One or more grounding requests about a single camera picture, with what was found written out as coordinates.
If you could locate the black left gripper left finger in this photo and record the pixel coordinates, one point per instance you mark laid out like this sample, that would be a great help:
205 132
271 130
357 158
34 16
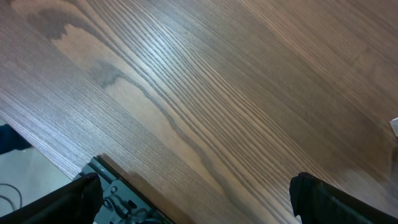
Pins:
77 202

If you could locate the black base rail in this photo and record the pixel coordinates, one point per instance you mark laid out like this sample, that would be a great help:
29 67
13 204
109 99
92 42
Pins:
123 203

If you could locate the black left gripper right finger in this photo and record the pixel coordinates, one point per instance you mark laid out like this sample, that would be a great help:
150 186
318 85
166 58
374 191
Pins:
316 201

